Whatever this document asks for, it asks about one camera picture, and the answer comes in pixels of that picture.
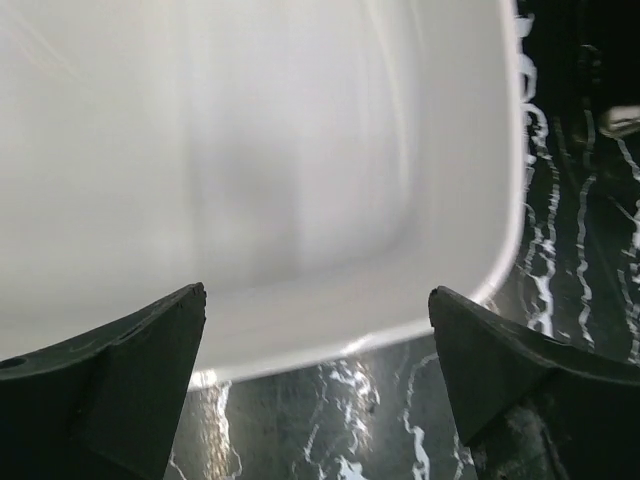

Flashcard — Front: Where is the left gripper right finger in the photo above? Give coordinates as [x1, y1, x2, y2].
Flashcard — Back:
[428, 286, 639, 479]

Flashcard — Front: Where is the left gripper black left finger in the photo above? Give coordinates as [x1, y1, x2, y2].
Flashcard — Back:
[1, 283, 206, 479]

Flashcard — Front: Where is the white plastic basin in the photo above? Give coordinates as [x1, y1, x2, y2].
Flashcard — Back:
[1, 1, 524, 383]

